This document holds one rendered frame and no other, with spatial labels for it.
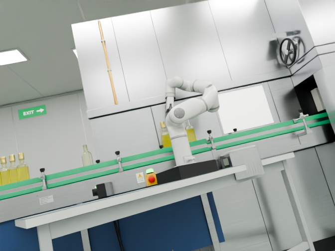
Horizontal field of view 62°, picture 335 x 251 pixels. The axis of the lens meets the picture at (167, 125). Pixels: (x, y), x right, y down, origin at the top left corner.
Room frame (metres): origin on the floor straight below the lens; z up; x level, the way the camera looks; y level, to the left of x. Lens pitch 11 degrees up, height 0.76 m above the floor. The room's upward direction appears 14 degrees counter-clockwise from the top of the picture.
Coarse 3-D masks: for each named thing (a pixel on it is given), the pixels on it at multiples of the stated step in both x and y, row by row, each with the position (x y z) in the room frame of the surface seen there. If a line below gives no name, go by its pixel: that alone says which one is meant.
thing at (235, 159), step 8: (232, 152) 1.62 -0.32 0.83; (240, 152) 1.62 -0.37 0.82; (248, 152) 1.63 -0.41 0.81; (256, 152) 1.63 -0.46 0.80; (224, 160) 1.75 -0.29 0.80; (232, 160) 1.61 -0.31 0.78; (240, 160) 1.62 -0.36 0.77; (248, 160) 1.62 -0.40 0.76; (256, 160) 1.63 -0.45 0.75; (224, 168) 1.79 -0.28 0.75
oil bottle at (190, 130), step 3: (186, 126) 1.91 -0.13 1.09; (189, 126) 1.91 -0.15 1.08; (192, 126) 1.91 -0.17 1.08; (186, 129) 1.90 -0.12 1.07; (189, 129) 1.90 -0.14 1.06; (192, 129) 1.90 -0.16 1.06; (186, 132) 1.90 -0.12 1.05; (189, 132) 1.90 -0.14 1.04; (192, 132) 1.90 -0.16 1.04; (189, 135) 1.90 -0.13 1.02; (192, 135) 1.90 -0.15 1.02; (195, 135) 1.91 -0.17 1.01; (189, 138) 1.90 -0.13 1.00; (192, 138) 1.90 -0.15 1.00; (195, 138) 1.91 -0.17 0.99; (189, 141) 1.90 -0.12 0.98
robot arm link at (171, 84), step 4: (176, 76) 1.84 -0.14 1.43; (168, 80) 1.89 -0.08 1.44; (172, 80) 1.84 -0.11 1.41; (176, 80) 1.82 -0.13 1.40; (180, 80) 1.84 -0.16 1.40; (168, 84) 1.89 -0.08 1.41; (172, 84) 1.85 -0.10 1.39; (176, 84) 1.84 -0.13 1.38; (180, 84) 1.85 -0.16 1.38; (168, 88) 1.89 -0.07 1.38; (172, 88) 1.89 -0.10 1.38; (168, 92) 1.89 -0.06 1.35; (172, 92) 1.89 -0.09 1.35
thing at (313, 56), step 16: (272, 0) 2.08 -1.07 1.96; (288, 0) 1.90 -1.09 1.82; (304, 0) 1.82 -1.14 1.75; (320, 0) 1.83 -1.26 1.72; (272, 16) 2.15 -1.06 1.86; (288, 16) 1.96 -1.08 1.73; (304, 16) 1.81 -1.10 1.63; (320, 16) 1.82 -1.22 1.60; (304, 32) 1.86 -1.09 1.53; (320, 32) 1.82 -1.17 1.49; (304, 48) 1.91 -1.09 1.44; (320, 48) 1.81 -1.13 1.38; (304, 64) 1.97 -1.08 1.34; (320, 64) 1.82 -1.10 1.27; (304, 80) 2.04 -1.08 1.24
